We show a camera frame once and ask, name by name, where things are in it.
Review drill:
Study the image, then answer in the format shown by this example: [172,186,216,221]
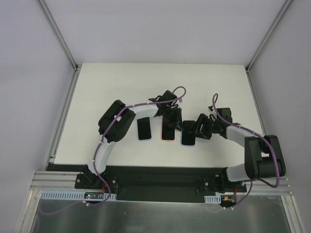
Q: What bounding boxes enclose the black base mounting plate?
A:
[74,166,246,203]

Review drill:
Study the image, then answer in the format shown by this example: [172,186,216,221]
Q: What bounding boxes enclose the aluminium frame post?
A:
[245,0,293,74]
[36,0,79,71]

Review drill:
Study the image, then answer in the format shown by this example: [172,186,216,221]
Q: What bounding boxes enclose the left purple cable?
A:
[38,86,188,216]

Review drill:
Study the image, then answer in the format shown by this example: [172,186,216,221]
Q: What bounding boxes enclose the lavender phone case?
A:
[137,117,153,142]

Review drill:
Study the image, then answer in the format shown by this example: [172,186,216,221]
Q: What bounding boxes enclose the light blue phone case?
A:
[180,131,195,147]

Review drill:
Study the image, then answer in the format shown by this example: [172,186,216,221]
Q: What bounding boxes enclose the purple phone face down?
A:
[181,120,195,147]

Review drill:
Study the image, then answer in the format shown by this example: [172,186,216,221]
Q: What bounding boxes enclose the pink phone case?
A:
[161,116,176,142]

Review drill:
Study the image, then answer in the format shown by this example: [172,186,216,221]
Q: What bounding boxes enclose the left aluminium frame post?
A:
[36,0,79,71]

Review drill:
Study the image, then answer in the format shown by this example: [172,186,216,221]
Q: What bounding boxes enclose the right white cable duct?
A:
[204,195,222,204]

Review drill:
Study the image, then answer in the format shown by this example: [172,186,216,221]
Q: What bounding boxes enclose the white cable duct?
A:
[41,190,117,201]
[204,195,222,204]

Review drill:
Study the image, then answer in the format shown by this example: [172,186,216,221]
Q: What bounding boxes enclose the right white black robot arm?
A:
[183,108,286,188]

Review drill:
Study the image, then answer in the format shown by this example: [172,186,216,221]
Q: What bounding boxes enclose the right aluminium frame post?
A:
[245,0,293,74]

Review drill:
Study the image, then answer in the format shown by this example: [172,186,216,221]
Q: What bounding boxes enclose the aluminium front rail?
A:
[30,171,294,196]

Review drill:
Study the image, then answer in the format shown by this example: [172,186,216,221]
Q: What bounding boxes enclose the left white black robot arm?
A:
[83,90,186,186]

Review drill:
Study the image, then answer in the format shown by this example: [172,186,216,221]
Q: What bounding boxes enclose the black phone pink edge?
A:
[137,117,153,141]

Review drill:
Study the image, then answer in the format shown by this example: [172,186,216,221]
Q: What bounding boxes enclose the left white cable duct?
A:
[41,190,117,201]

